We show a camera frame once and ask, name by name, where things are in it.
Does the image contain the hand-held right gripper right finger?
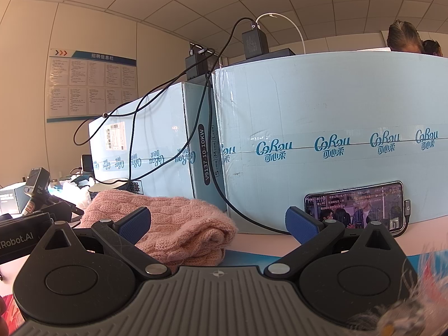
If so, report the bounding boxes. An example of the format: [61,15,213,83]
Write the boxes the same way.
[263,206,403,277]

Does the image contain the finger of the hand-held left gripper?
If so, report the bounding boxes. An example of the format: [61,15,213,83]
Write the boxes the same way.
[42,196,85,223]

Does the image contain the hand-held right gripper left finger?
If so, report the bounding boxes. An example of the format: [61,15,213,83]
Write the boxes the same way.
[35,207,172,277]

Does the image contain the pink knit sweater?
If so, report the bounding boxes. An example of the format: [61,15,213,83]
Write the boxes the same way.
[80,191,239,274]

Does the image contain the crumpled white tissue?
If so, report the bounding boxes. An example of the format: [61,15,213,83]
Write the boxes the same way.
[52,178,92,211]

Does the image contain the blue striped ceramic bowl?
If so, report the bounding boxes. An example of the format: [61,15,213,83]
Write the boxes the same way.
[87,178,131,202]

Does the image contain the black smartphone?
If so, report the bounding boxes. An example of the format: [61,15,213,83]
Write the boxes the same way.
[304,181,405,237]

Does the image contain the printed desk mat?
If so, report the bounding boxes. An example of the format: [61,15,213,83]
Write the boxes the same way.
[0,250,422,326]

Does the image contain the light blue labelled cardboard box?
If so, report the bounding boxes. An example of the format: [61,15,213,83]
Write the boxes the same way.
[87,81,228,211]

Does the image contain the fuzzy sleeve cuff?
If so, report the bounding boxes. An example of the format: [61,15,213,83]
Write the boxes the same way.
[346,245,448,336]

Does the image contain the black power adapter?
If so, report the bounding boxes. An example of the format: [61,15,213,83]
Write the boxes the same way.
[242,24,270,59]
[185,45,216,80]

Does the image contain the thin black braided cable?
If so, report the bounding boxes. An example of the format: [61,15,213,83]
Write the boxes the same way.
[73,72,211,146]

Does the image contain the wall poster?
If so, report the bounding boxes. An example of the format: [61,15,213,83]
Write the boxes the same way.
[46,48,138,123]

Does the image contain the white cable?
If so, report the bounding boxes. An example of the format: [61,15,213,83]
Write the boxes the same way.
[255,12,306,55]

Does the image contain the black power cable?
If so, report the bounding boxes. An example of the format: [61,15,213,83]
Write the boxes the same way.
[127,17,258,190]

